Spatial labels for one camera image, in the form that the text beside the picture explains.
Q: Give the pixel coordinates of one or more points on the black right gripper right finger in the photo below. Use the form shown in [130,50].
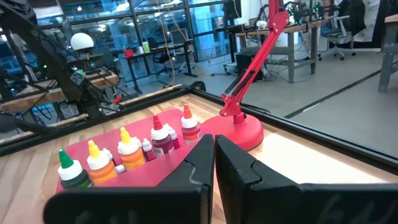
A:
[245,193]

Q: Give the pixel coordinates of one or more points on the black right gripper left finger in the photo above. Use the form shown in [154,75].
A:
[199,161]

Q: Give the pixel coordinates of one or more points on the small white-capped coloring bottle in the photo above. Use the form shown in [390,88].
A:
[147,150]
[173,137]
[119,169]

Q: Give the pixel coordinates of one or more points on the large pink-red bottle orange-red cap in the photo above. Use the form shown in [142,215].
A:
[189,126]

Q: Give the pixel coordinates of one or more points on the large maroon bottle red cap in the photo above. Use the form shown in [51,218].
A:
[161,138]

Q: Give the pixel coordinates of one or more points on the large orange bottle yellow cap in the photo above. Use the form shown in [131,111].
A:
[130,152]

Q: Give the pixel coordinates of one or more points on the large green bottle green cap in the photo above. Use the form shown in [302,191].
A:
[71,175]

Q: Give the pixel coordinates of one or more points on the red desk lamp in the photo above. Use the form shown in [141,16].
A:
[236,133]

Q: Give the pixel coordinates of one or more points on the pink translucent plastic bin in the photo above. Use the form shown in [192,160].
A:
[140,123]

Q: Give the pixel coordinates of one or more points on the black computer tower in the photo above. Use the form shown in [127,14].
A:
[248,65]

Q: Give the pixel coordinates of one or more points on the black desk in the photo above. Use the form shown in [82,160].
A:
[168,48]

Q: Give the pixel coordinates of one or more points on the person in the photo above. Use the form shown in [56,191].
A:
[308,46]

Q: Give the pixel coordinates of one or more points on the wooden top desk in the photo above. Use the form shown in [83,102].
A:
[298,28]

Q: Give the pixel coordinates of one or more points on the white dome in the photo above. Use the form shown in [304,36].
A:
[82,42]

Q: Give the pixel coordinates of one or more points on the office chair with black jacket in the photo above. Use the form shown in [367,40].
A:
[339,32]

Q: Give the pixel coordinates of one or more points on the black metal table frame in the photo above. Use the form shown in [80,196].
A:
[342,142]

